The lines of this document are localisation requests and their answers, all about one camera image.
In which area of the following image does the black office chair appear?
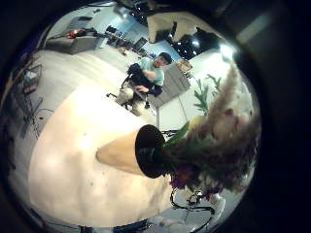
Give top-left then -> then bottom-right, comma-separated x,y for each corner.
106,73 -> 154,115

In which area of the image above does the colourful flower bouquet green handle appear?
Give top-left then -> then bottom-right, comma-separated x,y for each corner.
160,64 -> 262,199

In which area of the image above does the tall gold cylinder vase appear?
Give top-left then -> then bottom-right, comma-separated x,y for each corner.
95,123 -> 168,180

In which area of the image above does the person in teal shirt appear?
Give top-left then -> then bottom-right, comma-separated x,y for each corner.
115,51 -> 175,117

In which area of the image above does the black floor cable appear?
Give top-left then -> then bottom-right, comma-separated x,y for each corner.
169,187 -> 217,227

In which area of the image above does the white cabinet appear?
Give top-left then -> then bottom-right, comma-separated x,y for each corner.
152,60 -> 192,109

